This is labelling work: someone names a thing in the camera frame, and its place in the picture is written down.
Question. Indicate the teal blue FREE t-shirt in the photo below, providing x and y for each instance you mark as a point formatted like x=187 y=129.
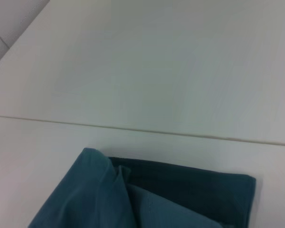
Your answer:
x=133 y=194

